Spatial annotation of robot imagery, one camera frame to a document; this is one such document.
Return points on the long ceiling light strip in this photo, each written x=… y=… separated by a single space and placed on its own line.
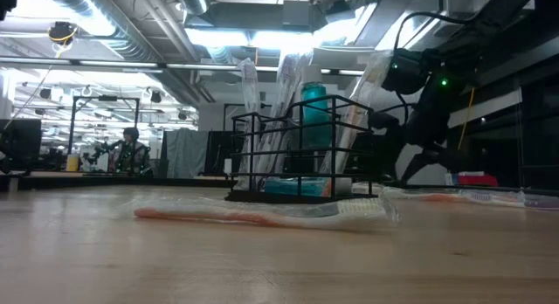
x=109 y=64

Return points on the black metal station frame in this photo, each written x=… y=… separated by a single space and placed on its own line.
x=231 y=105
x=105 y=98

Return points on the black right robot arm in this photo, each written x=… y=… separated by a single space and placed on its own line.
x=502 y=13

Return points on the silver round air duct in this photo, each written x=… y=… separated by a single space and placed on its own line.
x=194 y=0

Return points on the black partition panel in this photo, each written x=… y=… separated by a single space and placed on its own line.
x=216 y=153

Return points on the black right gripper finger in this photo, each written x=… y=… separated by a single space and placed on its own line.
x=410 y=170
x=450 y=162

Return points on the person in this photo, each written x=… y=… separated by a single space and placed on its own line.
x=130 y=136

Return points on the red box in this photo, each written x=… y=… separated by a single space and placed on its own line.
x=478 y=181

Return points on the black background robot arm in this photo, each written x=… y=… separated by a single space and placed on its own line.
x=98 y=153

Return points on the yellow container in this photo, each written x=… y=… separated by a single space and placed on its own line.
x=72 y=163

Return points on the black monitor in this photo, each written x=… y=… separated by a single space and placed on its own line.
x=22 y=140

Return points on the black ceiling camera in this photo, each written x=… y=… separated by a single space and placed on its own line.
x=62 y=32

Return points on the grey cloth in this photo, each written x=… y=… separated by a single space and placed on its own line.
x=185 y=151

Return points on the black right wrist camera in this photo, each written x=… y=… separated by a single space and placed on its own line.
x=408 y=72

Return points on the white cup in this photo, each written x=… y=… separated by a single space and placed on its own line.
x=229 y=166

